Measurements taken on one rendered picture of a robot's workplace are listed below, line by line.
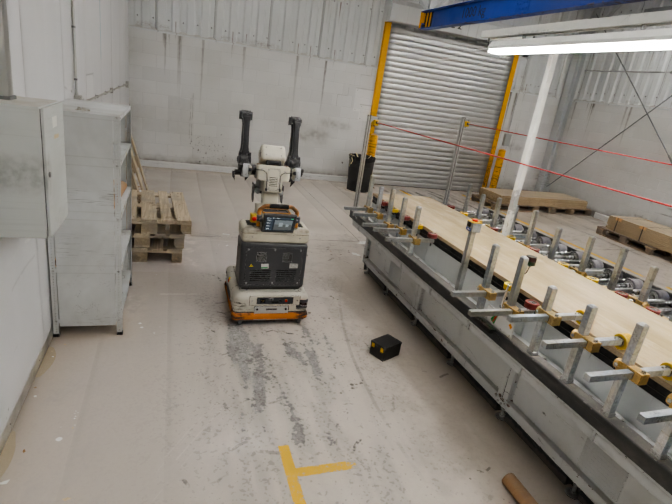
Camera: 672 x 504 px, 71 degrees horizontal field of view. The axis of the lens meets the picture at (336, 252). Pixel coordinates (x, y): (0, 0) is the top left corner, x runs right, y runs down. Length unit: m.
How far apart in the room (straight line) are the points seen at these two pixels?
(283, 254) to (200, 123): 6.24
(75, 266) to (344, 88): 7.60
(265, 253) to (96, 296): 1.23
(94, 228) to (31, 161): 1.09
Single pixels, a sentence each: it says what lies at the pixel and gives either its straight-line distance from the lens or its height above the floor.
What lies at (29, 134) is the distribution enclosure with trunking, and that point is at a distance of 2.48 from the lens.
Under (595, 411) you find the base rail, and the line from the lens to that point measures 2.53.
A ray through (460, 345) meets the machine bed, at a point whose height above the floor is 0.20.
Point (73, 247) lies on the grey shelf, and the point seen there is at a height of 0.67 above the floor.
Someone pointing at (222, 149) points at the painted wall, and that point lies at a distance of 9.81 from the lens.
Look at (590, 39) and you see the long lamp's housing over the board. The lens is 3.14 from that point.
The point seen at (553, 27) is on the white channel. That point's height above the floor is 2.43.
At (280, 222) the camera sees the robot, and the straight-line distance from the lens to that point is 3.62.
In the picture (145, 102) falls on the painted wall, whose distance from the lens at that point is 9.69.
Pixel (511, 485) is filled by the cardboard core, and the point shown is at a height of 0.06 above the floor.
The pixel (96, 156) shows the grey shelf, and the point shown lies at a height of 1.29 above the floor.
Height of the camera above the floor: 1.90
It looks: 19 degrees down
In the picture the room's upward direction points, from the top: 8 degrees clockwise
